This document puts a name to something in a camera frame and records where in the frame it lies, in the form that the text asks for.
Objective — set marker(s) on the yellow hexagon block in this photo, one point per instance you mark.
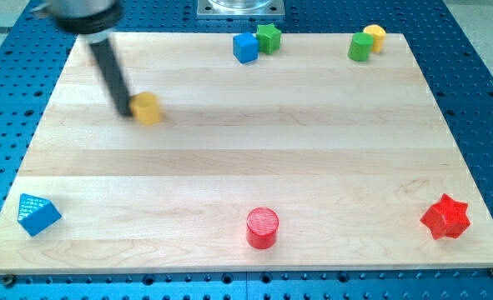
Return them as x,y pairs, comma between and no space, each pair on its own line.
145,108

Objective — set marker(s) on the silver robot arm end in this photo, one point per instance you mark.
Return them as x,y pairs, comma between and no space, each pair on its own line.
93,19

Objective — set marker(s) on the blue cube block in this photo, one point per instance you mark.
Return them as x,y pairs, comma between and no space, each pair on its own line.
245,47

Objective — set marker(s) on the red cylinder block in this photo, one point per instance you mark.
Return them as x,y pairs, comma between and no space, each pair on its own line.
262,227

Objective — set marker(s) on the light wooden board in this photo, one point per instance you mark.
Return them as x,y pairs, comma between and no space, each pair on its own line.
349,155

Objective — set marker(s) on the green star block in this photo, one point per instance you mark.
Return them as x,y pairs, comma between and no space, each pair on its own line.
269,38

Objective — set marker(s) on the green cylinder block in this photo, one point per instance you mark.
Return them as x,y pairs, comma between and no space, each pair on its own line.
360,46

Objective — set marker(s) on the black pusher rod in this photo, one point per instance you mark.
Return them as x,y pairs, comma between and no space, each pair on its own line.
112,75

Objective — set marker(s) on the yellow cylinder block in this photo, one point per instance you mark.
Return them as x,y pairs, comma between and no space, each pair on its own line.
378,34

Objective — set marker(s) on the red star block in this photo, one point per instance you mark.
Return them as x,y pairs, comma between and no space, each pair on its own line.
446,218

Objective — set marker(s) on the blue triangular prism block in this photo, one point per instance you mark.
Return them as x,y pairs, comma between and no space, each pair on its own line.
36,213

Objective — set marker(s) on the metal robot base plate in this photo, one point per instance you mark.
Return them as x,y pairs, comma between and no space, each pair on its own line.
223,9

